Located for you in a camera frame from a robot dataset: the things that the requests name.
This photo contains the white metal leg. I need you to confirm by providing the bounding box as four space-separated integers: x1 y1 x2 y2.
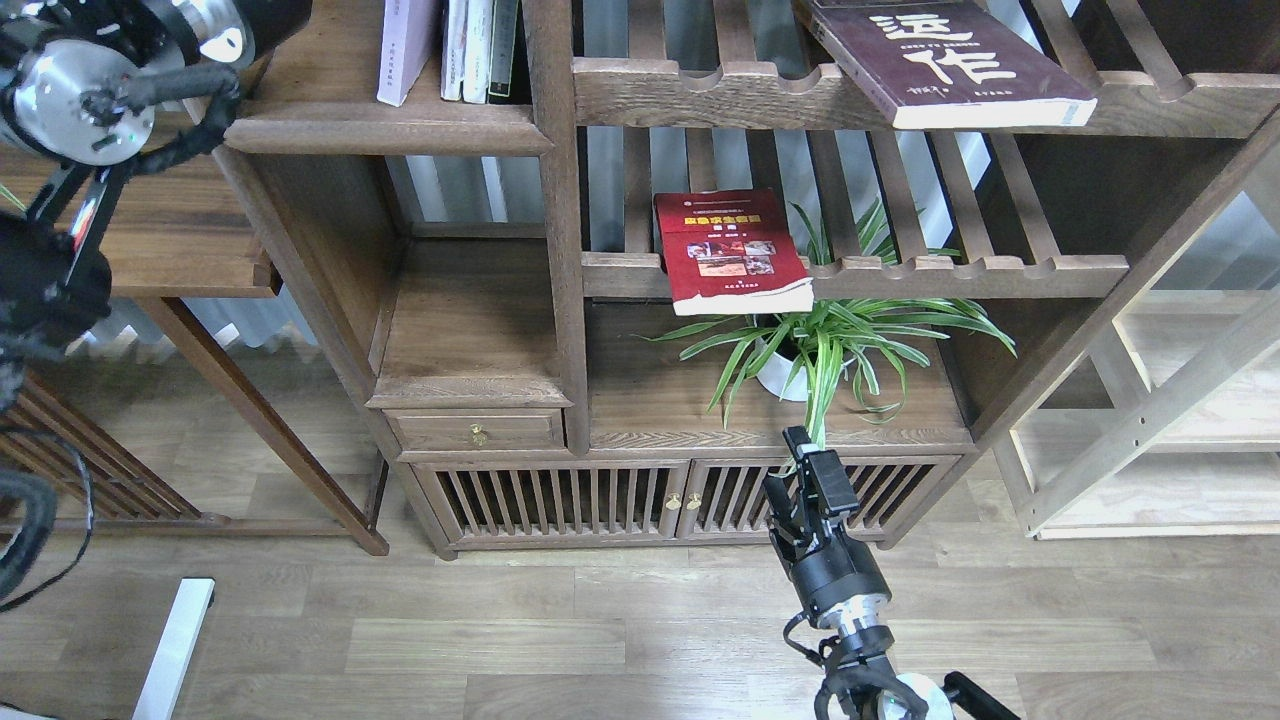
132 577 216 719

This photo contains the white upright book middle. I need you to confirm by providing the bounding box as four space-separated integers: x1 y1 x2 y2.
461 0 494 104

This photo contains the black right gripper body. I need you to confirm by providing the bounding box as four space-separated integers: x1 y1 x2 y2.
774 518 892 629

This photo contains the dark green upright book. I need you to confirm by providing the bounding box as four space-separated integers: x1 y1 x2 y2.
486 0 520 104

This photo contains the white upright book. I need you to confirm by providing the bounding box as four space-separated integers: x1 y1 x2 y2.
461 0 494 104
440 0 468 102

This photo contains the white upright book left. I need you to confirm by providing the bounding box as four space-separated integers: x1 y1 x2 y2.
440 0 468 102

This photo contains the dark wooden bookshelf cabinet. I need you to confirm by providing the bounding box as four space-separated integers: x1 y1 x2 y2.
218 1 1277 556

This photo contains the red paperback book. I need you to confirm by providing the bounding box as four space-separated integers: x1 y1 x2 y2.
654 190 815 316

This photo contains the green spider plant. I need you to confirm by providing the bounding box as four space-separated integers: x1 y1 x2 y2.
644 199 1018 519

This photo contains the pale lavender paperback book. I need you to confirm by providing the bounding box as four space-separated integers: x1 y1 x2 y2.
376 0 442 108

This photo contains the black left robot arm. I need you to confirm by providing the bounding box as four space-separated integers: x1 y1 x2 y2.
1 1 314 409

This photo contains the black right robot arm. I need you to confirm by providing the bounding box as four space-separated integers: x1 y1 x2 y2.
765 427 1016 719

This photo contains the light wooden shelf rack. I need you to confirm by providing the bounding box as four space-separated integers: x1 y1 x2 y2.
989 190 1280 542

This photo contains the white plant pot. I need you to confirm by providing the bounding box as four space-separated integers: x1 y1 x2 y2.
756 338 810 402

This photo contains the maroon book with white characters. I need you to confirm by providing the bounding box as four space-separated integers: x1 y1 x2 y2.
794 1 1097 129

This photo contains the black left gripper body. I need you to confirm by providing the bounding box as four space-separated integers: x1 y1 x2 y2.
236 0 314 61

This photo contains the green leaf at left edge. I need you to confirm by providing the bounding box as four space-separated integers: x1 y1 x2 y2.
0 184 27 211

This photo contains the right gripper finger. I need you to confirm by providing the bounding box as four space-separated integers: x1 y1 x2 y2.
764 475 806 551
782 427 859 527

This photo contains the dark wooden side table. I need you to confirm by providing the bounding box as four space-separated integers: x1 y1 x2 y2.
3 156 389 556

